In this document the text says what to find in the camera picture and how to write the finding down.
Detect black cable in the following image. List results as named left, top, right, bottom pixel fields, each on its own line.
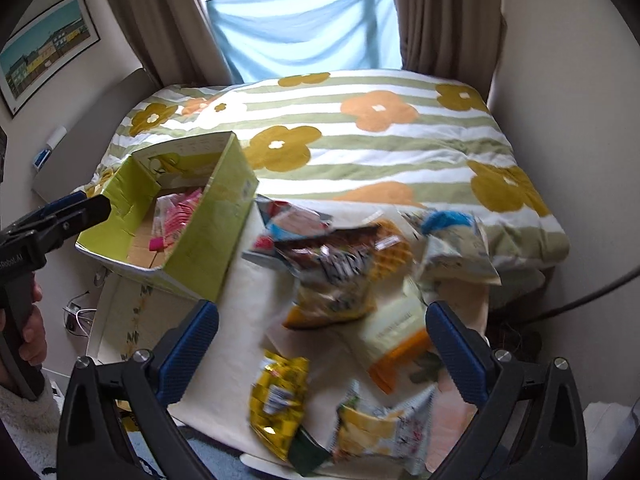
left=487, top=264, right=640, bottom=327

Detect blue cloth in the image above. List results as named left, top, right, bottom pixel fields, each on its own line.
left=206, top=0, right=406, bottom=84

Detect flowered striped blanket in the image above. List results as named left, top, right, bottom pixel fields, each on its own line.
left=82, top=70, right=572, bottom=281

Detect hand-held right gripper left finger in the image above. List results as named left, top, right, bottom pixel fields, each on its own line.
left=56, top=299, right=221, bottom=480

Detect red white snack packet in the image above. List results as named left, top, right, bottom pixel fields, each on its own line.
left=242, top=199, right=333, bottom=266

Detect green white snack packet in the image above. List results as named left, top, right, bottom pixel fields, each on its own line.
left=414, top=225, right=502, bottom=287

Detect cream floral tablecloth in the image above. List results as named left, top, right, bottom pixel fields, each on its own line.
left=86, top=199, right=492, bottom=478

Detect white cables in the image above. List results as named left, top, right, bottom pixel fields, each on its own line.
left=61, top=267, right=108, bottom=338

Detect person's left hand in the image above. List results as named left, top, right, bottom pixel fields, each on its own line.
left=19, top=281, right=49, bottom=370

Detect white tube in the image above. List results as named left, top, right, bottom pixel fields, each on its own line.
left=32, top=125, right=69, bottom=172

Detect grey headboard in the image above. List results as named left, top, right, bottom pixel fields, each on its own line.
left=31, top=66, right=167, bottom=211

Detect waffle packet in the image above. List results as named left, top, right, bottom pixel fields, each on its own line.
left=372, top=219, right=413, bottom=283

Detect brown curtain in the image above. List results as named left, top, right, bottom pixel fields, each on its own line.
left=387, top=0, right=507, bottom=82
left=96, top=0, right=237, bottom=87

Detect wall poster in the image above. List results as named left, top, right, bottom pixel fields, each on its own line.
left=0, top=0, right=103, bottom=114

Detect brown chocolate bar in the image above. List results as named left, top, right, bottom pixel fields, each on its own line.
left=274, top=226, right=383, bottom=288

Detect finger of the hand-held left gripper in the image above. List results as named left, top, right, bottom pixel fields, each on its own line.
left=0, top=192, right=89, bottom=241
left=30, top=196, right=112, bottom=261

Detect green cardboard box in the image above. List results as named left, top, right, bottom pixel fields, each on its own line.
left=75, top=131, right=260, bottom=303

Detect dark green snack packet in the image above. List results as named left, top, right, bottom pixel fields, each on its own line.
left=289, top=427, right=328, bottom=477

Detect yellow chip bag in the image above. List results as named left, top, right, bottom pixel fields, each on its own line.
left=284, top=277, right=377, bottom=332

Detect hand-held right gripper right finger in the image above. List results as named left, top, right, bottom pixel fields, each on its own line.
left=425, top=301, right=586, bottom=480

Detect white yellow chips packet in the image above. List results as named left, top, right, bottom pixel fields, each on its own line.
left=332, top=382, right=437, bottom=477

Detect blue white snack packet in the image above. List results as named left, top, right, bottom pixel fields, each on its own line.
left=421, top=209, right=477, bottom=237

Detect cream orange snack packet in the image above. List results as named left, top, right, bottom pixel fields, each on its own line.
left=357, top=297, right=437, bottom=395

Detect yellow snack packet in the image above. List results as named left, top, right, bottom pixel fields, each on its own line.
left=250, top=349, right=311, bottom=462

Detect person's left forearm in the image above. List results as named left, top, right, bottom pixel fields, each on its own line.
left=0, top=380, right=62, bottom=480

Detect pink snack packet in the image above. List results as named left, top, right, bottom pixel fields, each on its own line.
left=149, top=187, right=204, bottom=257

